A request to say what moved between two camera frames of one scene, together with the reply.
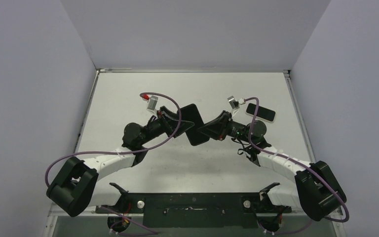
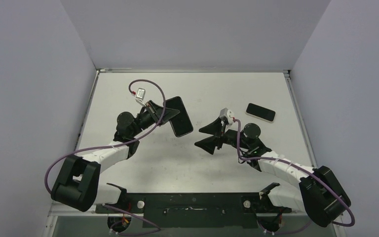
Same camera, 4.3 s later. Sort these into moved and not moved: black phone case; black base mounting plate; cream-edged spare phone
Moved: black phone case
Not moved: cream-edged spare phone; black base mounting plate
